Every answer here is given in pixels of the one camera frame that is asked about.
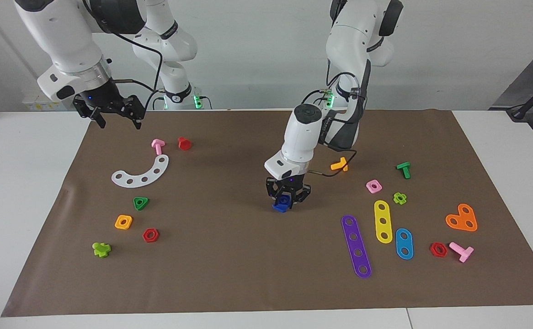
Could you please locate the yellow strip with holes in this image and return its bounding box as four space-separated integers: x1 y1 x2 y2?
373 200 394 244

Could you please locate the black cable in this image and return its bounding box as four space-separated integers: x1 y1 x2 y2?
307 142 358 177
82 0 165 111
301 72 368 120

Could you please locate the purple strip with holes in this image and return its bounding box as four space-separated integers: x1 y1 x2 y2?
341 214 373 279

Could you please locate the blue strip with holes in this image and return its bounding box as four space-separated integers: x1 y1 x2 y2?
394 228 414 260

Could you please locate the orange heart plate with holes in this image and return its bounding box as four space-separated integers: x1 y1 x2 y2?
445 203 479 233

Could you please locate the white curved strip with holes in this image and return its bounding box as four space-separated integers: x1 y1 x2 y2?
111 154 170 189

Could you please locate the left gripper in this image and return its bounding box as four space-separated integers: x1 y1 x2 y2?
266 173 312 205

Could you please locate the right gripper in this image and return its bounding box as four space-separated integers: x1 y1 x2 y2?
73 80 146 130

